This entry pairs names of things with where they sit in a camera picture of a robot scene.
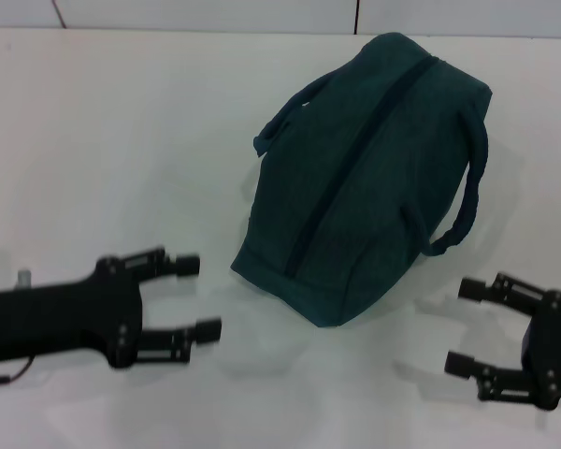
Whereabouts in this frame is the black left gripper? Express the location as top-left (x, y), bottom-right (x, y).
top-left (0, 246), bottom-right (223, 370)

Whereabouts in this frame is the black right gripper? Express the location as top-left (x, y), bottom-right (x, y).
top-left (444, 272), bottom-right (561, 413)

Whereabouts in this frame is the dark teal insulated lunch bag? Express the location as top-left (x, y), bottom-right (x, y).
top-left (228, 32), bottom-right (495, 328)

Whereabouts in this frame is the left arm grey cable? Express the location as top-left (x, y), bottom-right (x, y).
top-left (0, 357), bottom-right (36, 387)

